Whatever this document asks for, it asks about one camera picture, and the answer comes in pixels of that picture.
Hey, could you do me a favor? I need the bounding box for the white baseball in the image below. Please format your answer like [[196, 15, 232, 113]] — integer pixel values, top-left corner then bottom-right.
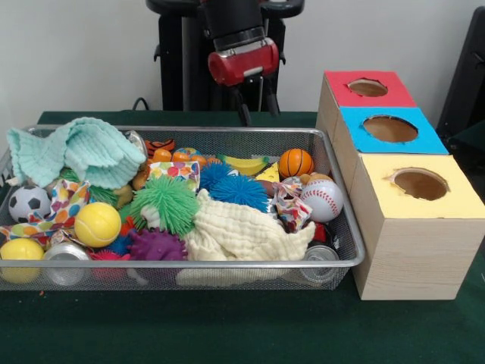
[[300, 178, 345, 223]]

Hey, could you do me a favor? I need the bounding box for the orange basketball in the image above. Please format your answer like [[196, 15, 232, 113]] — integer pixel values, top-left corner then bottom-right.
[[278, 148, 314, 180]]

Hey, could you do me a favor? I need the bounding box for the silver mesh bin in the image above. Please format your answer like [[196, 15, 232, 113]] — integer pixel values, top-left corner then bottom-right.
[[0, 124, 367, 292]]

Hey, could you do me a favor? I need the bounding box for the purple spiky toy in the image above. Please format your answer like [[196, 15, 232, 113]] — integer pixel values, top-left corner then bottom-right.
[[127, 228, 187, 262]]

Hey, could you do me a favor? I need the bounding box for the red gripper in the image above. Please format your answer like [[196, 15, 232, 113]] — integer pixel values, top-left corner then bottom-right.
[[207, 36, 281, 126]]

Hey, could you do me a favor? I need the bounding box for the smooth yellow ball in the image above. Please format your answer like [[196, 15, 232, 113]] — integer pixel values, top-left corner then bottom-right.
[[0, 237, 45, 284]]

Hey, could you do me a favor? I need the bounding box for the wooden box with three holes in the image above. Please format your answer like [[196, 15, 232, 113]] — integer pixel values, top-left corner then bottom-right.
[[315, 70, 485, 301]]

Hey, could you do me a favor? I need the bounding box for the dark green table cloth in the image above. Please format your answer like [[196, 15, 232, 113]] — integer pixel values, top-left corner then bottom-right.
[[0, 109, 485, 364]]

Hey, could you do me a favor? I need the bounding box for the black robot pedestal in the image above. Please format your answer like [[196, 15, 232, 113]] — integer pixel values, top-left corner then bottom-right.
[[145, 0, 306, 112]]

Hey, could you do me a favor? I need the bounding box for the green covered side table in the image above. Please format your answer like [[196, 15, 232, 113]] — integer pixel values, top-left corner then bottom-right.
[[449, 121, 485, 152]]

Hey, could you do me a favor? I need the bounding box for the yellow tennis ball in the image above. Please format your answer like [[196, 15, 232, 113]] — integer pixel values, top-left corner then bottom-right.
[[74, 202, 122, 249]]

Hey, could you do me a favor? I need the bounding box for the black and white soccer ball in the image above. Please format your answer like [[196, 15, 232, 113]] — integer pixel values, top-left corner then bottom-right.
[[8, 184, 52, 224]]

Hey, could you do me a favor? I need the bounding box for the cream cloth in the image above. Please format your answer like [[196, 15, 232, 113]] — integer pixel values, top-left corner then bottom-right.
[[185, 188, 316, 262]]

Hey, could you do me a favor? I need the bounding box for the black cable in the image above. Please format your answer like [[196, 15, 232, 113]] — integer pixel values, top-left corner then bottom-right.
[[132, 97, 164, 111]]

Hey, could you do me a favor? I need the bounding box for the mint green cloth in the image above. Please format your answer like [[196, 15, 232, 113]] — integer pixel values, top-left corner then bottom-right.
[[6, 116, 148, 190]]

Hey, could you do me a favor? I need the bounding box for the black upright panel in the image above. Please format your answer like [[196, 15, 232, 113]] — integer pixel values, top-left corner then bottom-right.
[[435, 5, 485, 175]]

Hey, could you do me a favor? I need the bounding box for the green spiky ball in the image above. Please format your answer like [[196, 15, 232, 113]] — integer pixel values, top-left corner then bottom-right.
[[130, 176, 200, 236]]

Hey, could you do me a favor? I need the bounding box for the blue spiky ball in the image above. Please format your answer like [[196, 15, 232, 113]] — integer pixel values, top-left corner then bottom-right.
[[209, 174, 273, 213]]

